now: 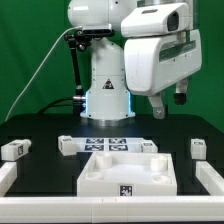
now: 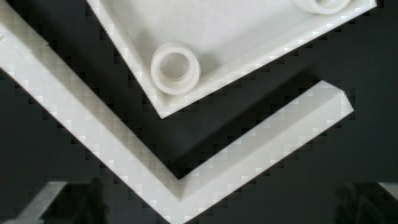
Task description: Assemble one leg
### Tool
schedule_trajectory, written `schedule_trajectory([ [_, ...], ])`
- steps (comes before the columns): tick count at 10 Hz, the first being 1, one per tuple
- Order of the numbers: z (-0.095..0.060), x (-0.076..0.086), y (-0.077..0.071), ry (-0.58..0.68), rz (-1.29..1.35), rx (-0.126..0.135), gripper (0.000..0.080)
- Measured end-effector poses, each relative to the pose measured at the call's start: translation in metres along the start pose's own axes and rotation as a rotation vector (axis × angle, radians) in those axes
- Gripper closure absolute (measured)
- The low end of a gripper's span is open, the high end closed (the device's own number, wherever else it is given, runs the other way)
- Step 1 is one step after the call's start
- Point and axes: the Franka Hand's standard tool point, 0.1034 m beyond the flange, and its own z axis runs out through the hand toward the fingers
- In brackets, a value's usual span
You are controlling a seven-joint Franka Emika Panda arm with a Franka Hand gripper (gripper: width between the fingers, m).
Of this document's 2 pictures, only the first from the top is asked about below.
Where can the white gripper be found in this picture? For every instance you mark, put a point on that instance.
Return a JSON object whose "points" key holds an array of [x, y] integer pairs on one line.
{"points": [[155, 63]]}

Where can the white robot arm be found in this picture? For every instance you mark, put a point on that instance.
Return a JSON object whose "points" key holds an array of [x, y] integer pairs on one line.
{"points": [[107, 102]]}

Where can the white U-shaped fence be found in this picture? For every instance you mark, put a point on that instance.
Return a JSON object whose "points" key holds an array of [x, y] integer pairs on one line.
{"points": [[44, 193]]}

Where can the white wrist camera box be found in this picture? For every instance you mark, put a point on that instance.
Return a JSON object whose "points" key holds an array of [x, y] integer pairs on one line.
{"points": [[156, 20]]}

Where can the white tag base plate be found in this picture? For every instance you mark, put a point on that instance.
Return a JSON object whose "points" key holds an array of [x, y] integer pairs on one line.
{"points": [[123, 144]]}

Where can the grey fixed camera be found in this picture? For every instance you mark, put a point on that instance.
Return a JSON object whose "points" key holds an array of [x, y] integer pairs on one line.
{"points": [[103, 30]]}

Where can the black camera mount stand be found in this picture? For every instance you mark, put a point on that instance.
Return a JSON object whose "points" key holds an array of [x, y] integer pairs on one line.
{"points": [[76, 66]]}

